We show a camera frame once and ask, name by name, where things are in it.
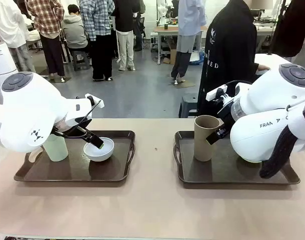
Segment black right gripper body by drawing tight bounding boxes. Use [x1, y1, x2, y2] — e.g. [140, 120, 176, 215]
[216, 99, 235, 131]

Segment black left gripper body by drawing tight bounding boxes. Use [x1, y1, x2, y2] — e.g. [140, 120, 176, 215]
[53, 116, 94, 142]

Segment white bowl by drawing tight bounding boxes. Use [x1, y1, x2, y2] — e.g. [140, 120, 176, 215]
[83, 136, 115, 162]

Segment brown tall cup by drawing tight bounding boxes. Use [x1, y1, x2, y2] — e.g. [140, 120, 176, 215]
[193, 115, 222, 162]

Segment pale green tall cup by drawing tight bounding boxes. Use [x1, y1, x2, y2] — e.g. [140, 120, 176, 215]
[43, 133, 69, 162]

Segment dark brown tray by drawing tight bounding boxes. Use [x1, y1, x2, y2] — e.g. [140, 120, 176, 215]
[173, 129, 301, 190]
[13, 129, 136, 182]

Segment grey plastic stool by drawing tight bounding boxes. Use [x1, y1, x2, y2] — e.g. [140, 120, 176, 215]
[178, 92, 200, 119]

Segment person in black jacket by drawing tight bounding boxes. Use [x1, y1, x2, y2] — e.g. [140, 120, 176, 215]
[196, 0, 268, 119]

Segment cardboard box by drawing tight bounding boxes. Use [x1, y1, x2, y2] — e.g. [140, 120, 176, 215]
[161, 47, 179, 65]

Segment person in light blue shirt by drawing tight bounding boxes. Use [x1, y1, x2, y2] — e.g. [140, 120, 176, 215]
[170, 0, 208, 85]

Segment person in blue plaid shirt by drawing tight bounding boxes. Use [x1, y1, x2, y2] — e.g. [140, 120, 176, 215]
[79, 0, 116, 82]

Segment seated person grey hoodie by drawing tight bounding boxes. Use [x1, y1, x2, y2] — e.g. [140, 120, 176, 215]
[60, 4, 90, 50]

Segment background brown work table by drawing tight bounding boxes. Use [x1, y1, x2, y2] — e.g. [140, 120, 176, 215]
[153, 24, 209, 66]

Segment person in beige trousers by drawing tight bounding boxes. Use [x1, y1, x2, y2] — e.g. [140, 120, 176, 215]
[111, 0, 144, 72]

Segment person in red plaid shirt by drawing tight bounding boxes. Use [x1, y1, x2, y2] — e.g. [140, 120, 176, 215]
[24, 0, 66, 84]

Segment person in dark brown jacket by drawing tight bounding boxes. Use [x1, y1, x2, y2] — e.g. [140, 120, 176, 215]
[269, 0, 305, 71]

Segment person in white shirt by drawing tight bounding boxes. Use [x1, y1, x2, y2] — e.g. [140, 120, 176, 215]
[0, 0, 36, 74]

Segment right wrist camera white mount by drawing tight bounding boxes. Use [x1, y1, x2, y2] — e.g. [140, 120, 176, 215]
[205, 84, 235, 106]

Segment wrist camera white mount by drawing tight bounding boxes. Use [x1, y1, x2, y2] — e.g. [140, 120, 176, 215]
[84, 93, 105, 109]
[205, 84, 235, 106]

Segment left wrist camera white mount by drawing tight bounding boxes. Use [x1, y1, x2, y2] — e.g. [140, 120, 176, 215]
[84, 93, 105, 109]

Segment right arm black cable sleeve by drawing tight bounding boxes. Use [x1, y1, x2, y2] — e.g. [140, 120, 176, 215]
[258, 96, 305, 179]

